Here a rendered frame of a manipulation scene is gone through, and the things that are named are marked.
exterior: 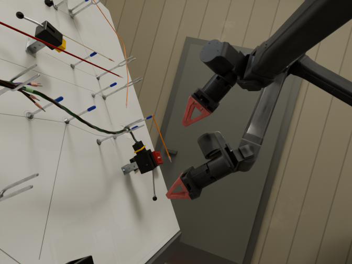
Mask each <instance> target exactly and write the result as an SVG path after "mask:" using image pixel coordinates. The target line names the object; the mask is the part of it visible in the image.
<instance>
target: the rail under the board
mask: <svg viewBox="0 0 352 264"><path fill-rule="evenodd" d="M181 234H182V232H180V231H178V232H177V233H176V234H175V235H174V236H173V237H172V238H171V239H170V240H169V241H168V242H167V243H166V244H165V245H164V246H163V247H161V248H160V249H159V250H158V251H157V252H156V253H155V254H154V255H153V256H152V257H151V258H150V259H149V260H148V261H147V262H146V263H145V264H164V263H165V262H166V261H167V260H168V259H169V258H170V257H171V255H172V254H173V253H174V252H175V251H176V250H177V248H178V245H179V242H180V238H181Z"/></svg>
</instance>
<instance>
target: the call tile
mask: <svg viewBox="0 0 352 264"><path fill-rule="evenodd" d="M152 154H153V156H154V158H155V161H156V163H157V164H163V161H162V157H161V154H160V152H159V151H153V152H152Z"/></svg>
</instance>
